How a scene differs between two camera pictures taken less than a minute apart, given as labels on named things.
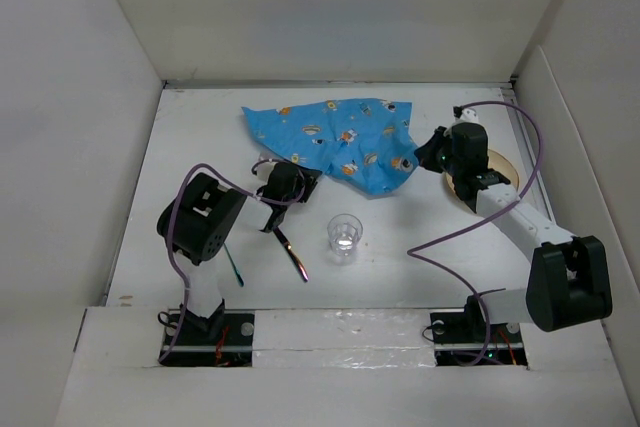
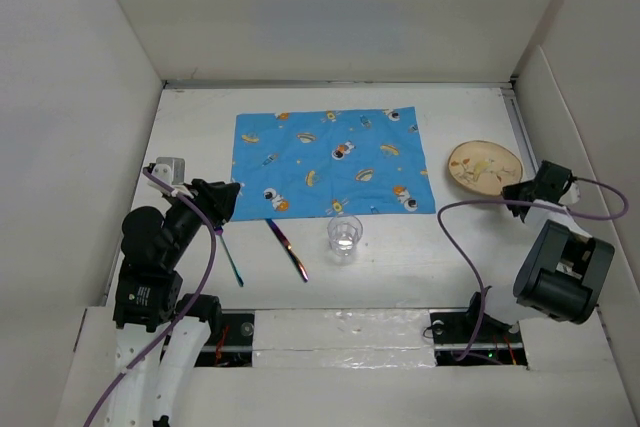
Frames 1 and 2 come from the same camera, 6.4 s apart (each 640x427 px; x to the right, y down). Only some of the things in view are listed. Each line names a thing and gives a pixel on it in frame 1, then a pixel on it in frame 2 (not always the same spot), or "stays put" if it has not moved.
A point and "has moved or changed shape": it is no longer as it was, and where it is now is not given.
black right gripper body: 438,156 → 513,192
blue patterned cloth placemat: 362,144 has moved or changed shape
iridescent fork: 236,271 stays put
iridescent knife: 293,254 stays put
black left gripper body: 302,188 → 204,197
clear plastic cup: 344,232 stays put
